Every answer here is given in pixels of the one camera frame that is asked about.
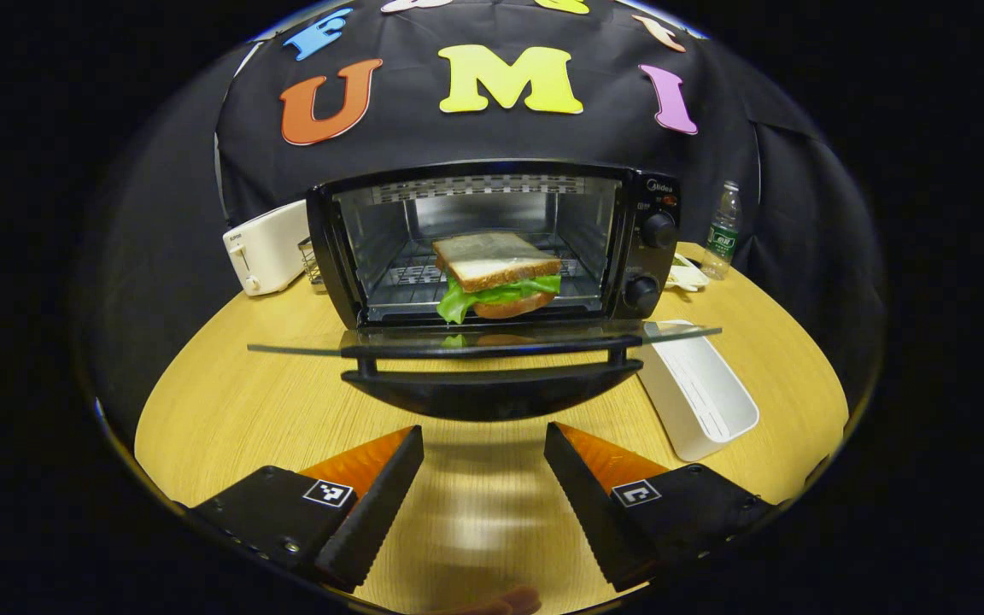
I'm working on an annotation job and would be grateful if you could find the white plastic tray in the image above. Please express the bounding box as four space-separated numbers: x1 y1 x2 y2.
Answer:
635 320 760 463

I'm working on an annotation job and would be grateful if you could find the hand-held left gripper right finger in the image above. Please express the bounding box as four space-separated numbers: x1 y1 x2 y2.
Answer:
543 421 779 593

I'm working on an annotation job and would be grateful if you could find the white divided snack plate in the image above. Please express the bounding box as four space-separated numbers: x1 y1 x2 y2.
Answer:
665 253 711 293

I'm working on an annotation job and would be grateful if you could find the white toaster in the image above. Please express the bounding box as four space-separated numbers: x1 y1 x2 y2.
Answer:
223 200 312 297

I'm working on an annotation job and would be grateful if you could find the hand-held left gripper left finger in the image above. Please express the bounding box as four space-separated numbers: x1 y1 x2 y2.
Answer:
189 425 425 593

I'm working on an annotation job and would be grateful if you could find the black electric oven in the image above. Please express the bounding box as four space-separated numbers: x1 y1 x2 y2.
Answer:
246 160 723 422

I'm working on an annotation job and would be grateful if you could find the clear water bottle green label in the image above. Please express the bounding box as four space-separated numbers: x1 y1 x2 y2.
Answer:
700 180 742 281

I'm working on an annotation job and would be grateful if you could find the lettuce sandwich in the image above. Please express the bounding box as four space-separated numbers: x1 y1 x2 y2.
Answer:
432 231 563 325

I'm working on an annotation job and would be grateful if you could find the small metal wire rack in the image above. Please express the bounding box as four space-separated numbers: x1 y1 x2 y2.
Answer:
298 237 325 287

